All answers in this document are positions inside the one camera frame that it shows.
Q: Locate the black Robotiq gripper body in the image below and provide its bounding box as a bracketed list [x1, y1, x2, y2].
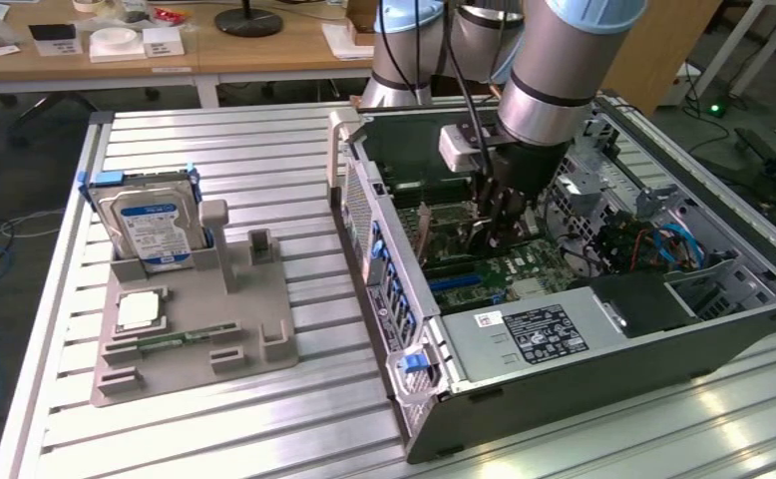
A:
[476, 134, 571, 202]

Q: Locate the white table frame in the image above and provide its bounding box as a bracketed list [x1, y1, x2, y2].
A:
[688, 0, 776, 100]

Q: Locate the hard disk with blue caddy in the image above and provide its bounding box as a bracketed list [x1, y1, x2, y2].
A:
[77, 167, 203, 275]

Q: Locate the wooden desk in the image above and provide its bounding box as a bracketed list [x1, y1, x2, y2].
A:
[0, 0, 560, 96]

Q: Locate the grey power supply unit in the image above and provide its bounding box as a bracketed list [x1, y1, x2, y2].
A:
[438, 286, 627, 395]

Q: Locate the open grey PC case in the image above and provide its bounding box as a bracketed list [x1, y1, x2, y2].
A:
[326, 92, 776, 465]

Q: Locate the black round lamp base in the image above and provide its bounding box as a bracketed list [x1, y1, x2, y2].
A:
[213, 0, 286, 39]

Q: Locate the stack of white papers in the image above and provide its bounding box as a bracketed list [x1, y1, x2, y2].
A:
[319, 22, 376, 61]

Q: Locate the blue disk wire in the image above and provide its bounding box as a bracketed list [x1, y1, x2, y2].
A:
[651, 223, 707, 271]

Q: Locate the green motherboard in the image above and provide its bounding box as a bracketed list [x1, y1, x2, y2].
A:
[386, 172, 587, 315]

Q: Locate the white box with round dish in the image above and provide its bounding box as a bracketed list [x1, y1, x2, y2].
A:
[86, 27, 147, 64]

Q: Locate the green RAM stick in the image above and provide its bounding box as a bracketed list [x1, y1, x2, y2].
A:
[110, 321, 239, 353]

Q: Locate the metal disk bay cage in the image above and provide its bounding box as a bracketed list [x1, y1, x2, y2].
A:
[542, 142, 634, 260]

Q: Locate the grey plastic parts rack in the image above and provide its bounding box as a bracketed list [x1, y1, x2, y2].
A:
[86, 199, 302, 408]

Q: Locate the blue expansion slot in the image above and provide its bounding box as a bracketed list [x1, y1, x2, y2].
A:
[427, 273, 482, 293]

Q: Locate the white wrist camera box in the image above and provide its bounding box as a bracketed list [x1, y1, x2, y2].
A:
[436, 123, 494, 172]

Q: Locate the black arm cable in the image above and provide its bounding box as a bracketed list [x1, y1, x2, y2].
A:
[376, 0, 498, 179]

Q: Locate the graphics card with metal bracket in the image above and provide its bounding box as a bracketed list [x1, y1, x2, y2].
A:
[415, 202, 494, 261]

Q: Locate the black chair base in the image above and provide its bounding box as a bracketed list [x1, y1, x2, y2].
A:
[0, 92, 99, 147]

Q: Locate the plain white box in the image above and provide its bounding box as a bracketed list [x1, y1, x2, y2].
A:
[141, 27, 187, 59]

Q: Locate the wooden cabinet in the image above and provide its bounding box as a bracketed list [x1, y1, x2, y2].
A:
[598, 0, 724, 116]

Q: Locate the white box with black top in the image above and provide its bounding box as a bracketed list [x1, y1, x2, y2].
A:
[26, 23, 83, 57]

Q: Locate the silver CPU chip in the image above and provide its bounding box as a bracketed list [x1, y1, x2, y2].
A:
[114, 292, 163, 331]

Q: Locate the red disk wire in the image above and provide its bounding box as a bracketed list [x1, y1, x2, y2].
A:
[627, 228, 648, 271]

